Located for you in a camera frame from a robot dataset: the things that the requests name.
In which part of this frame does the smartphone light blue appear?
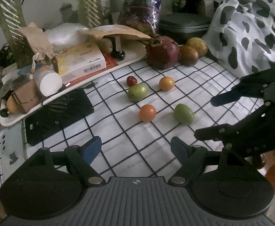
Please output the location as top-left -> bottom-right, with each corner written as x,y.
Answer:
0,122 -> 27,187

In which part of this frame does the beige drawstring pouch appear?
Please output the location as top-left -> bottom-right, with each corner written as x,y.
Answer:
16,22 -> 55,62

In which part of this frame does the cow print blanket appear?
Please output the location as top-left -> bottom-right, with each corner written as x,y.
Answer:
202,0 -> 275,78

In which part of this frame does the white tray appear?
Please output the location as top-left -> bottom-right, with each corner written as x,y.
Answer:
0,45 -> 148,127

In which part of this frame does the yellow passion fruit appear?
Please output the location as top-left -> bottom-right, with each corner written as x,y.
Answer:
186,37 -> 208,57

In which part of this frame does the small brown leather case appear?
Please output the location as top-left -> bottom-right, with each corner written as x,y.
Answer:
11,80 -> 42,114

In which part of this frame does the small orange fruit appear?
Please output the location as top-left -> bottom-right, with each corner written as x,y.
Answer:
138,104 -> 157,122
159,76 -> 175,91

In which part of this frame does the brown passion fruit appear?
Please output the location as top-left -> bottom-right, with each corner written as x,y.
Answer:
179,45 -> 199,66

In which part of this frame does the yellow white box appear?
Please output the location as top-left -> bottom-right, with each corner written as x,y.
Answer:
57,41 -> 106,78

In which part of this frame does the brown paper envelope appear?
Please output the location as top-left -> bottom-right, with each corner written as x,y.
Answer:
78,24 -> 152,41

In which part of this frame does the small red fruit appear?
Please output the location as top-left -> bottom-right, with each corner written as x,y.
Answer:
126,76 -> 137,88

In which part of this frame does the black flat box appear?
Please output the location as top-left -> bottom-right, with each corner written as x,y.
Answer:
25,88 -> 94,146

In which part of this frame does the red dragon fruit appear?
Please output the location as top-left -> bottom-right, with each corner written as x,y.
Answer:
146,36 -> 180,70

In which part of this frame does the white cylinder jar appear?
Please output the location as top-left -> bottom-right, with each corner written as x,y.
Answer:
33,66 -> 63,97

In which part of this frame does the green fruit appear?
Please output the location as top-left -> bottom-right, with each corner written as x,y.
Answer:
127,83 -> 148,102
174,104 -> 194,125

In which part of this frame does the black zip case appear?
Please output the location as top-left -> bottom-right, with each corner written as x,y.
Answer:
157,13 -> 212,44

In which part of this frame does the purple snack bag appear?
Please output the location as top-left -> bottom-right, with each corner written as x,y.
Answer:
117,0 -> 161,35

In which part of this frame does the checkered white tablecloth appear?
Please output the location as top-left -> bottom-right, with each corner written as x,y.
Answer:
25,57 -> 263,179

